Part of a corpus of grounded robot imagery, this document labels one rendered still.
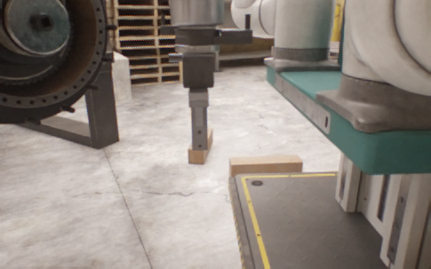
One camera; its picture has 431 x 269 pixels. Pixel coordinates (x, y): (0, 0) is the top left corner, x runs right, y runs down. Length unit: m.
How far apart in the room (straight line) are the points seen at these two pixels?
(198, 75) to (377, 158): 0.27
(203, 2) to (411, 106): 0.32
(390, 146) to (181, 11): 0.35
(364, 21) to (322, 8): 0.66
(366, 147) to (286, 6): 0.54
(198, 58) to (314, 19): 0.47
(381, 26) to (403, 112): 0.25
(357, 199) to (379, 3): 0.84
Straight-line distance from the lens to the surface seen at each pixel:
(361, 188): 1.02
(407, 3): 0.24
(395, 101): 0.49
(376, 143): 0.46
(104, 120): 2.35
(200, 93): 0.48
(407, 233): 0.80
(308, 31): 0.91
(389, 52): 0.26
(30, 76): 1.02
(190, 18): 0.52
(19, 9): 0.85
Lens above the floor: 0.86
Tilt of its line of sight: 19 degrees down
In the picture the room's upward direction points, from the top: straight up
